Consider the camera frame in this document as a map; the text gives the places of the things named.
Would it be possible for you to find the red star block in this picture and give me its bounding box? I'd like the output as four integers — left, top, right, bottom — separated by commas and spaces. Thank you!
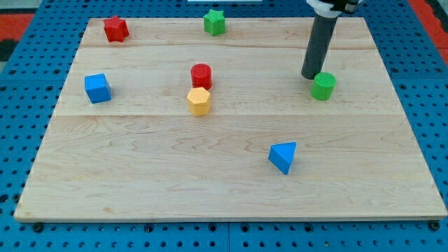
103, 15, 130, 43

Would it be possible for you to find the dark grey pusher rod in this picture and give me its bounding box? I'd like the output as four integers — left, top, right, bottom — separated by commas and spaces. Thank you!
301, 15, 338, 80

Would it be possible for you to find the blue triangle block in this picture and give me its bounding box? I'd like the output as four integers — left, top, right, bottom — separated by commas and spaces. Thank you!
268, 142, 297, 175

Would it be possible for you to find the red cylinder block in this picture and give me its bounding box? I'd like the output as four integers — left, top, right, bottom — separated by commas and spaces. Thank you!
190, 63, 212, 90

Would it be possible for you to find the yellow hexagon block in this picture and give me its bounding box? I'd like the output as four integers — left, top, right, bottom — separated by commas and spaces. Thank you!
187, 87, 211, 116

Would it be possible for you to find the wooden board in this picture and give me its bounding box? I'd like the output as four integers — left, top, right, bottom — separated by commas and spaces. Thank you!
15, 17, 447, 223

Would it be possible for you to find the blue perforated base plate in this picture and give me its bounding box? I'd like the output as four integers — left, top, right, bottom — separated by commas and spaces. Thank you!
1, 0, 447, 251

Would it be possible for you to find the green star block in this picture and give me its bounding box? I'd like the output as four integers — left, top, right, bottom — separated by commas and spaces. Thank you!
203, 9, 226, 36

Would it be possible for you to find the blue cube block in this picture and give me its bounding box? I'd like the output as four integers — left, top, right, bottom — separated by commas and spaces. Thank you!
84, 73, 112, 104

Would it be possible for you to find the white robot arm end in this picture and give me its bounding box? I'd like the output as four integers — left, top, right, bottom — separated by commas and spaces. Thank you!
306, 0, 365, 18

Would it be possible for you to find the green cylinder block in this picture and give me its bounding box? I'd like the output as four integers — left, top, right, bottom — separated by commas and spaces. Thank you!
311, 72, 337, 101

